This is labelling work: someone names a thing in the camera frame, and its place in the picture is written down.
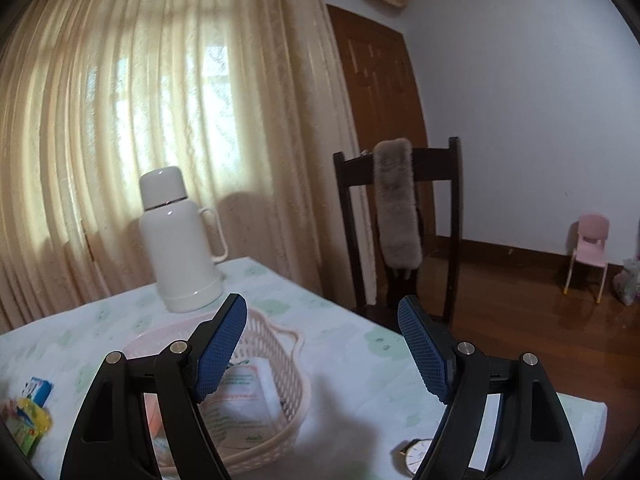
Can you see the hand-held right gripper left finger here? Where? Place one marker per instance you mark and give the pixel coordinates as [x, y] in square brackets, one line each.
[220, 350]

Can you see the white translucent snack packet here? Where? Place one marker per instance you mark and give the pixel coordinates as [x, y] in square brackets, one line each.
[245, 410]

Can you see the green snack packet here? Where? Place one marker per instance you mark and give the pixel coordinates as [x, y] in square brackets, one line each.
[25, 437]

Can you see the yellow jelly cup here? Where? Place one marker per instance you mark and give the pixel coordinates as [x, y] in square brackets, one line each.
[30, 410]

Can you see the clear plastic bag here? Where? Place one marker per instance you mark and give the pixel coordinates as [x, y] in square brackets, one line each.
[629, 282]

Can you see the brown wooden door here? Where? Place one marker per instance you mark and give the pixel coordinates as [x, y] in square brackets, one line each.
[380, 85]

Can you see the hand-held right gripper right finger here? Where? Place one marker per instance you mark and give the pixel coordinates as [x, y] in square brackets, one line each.
[422, 345]

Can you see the white green printed tablecloth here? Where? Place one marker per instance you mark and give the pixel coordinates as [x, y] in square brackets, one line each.
[350, 350]

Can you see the small pink chair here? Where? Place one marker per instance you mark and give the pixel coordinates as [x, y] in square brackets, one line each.
[592, 227]

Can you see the wristwatch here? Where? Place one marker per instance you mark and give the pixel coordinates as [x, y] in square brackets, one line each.
[417, 455]

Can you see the dark wooden chair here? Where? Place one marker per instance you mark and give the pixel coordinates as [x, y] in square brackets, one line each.
[455, 210]

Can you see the orange beige snack packet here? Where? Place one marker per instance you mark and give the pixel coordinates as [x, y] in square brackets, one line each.
[152, 412]

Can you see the beige curtain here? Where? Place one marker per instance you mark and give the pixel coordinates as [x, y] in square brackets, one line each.
[150, 85]

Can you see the grey fuzzy cloth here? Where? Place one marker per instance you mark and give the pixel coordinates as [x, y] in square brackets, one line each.
[397, 210]

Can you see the pink plastic basket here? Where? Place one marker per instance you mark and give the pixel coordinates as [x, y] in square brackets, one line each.
[280, 360]

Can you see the white thermos jug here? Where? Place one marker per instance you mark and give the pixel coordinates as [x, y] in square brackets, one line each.
[175, 250]

